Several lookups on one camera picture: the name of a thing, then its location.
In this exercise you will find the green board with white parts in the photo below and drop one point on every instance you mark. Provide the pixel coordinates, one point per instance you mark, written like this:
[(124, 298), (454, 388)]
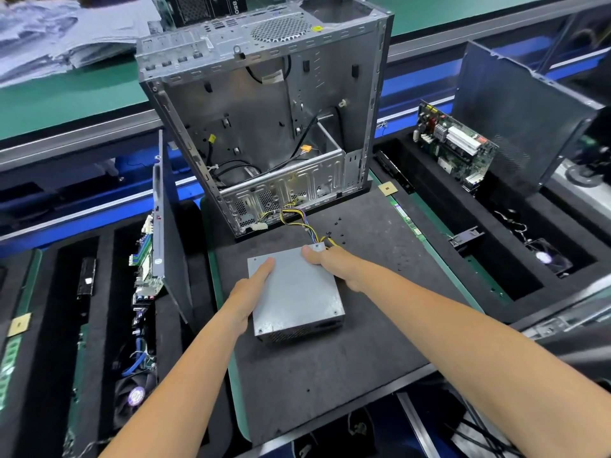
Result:
[(455, 146)]

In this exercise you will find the person's left black shoe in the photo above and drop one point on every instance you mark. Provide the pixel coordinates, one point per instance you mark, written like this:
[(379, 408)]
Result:
[(306, 446)]

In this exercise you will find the small beige square chip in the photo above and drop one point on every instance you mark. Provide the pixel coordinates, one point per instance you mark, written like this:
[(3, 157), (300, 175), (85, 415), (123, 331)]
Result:
[(389, 188), (19, 324)]

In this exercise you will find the scattered small black screws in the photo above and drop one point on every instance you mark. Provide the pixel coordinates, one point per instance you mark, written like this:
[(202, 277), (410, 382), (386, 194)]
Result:
[(336, 229)]

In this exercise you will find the black cardboard box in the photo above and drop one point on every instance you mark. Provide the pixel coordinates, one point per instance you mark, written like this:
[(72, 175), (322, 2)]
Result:
[(200, 6)]

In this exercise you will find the long green memory strip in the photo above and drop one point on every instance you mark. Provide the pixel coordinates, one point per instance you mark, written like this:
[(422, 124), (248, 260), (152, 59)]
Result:
[(76, 386), (17, 338)]

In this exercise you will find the black cooler fan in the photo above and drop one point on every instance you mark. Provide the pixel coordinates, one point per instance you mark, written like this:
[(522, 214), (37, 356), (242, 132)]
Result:
[(136, 396)]

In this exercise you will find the person's right black shoe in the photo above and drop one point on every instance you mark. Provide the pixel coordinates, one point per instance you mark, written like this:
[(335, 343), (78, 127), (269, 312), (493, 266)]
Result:
[(359, 422)]

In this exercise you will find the grey power supply unit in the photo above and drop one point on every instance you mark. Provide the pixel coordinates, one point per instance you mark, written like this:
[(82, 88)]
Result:
[(291, 291)]

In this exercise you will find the black foam tray with recess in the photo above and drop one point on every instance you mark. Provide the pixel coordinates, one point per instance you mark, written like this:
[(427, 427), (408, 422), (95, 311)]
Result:
[(506, 243)]

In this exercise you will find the person's left forearm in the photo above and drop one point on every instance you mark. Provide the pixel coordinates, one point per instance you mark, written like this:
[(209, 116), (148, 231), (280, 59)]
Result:
[(177, 386)]

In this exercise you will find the small black metal bracket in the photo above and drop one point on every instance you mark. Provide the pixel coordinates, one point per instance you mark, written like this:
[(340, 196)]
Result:
[(467, 237)]

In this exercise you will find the black foam tray with slots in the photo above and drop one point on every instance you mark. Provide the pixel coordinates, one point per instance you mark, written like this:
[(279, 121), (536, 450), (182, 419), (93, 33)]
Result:
[(53, 367)]

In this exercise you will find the person's black shoe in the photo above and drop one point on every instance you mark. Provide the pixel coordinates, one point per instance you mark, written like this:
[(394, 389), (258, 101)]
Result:
[(359, 422), (306, 446)]

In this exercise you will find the person's right forearm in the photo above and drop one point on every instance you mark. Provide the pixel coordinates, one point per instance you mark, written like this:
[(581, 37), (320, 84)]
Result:
[(477, 348)]

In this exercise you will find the stack of grey paper sheets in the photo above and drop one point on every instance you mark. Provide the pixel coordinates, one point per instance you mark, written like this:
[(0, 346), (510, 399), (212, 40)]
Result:
[(67, 38)]

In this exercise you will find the large black metal panel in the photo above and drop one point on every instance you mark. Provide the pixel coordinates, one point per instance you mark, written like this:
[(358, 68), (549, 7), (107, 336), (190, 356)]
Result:
[(525, 114)]

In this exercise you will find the green motherboard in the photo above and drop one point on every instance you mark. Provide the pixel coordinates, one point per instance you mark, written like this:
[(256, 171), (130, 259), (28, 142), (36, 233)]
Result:
[(146, 262)]

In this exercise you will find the person's left hand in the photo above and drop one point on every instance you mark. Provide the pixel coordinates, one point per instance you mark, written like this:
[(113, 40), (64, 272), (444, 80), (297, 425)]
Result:
[(250, 293)]

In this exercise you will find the green conveyor belt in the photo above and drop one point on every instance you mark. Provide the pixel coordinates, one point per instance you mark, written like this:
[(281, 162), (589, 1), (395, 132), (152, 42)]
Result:
[(76, 105)]

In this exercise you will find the person's right hand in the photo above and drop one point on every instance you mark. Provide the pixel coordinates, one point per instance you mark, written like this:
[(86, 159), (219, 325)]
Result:
[(342, 267)]

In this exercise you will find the black foam work mat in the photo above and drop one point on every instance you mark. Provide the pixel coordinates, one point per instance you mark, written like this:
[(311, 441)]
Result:
[(420, 281)]

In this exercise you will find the dark grey case side panel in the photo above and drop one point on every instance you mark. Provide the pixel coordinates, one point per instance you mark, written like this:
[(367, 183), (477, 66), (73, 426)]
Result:
[(170, 233)]

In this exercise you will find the silver metal computer case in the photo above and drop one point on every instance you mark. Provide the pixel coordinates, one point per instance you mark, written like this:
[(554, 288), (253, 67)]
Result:
[(258, 100)]

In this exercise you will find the small black rectangular component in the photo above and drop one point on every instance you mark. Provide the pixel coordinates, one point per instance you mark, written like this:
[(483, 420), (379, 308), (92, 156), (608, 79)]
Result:
[(87, 278)]

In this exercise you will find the grey metal conveyor rail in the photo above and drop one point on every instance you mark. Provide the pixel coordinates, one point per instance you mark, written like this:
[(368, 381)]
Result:
[(76, 143)]

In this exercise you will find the grey round metal part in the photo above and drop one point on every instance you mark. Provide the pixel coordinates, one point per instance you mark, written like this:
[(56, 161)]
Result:
[(584, 173)]

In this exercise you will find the small black lit fan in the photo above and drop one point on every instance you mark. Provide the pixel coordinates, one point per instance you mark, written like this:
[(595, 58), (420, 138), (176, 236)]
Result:
[(544, 256)]

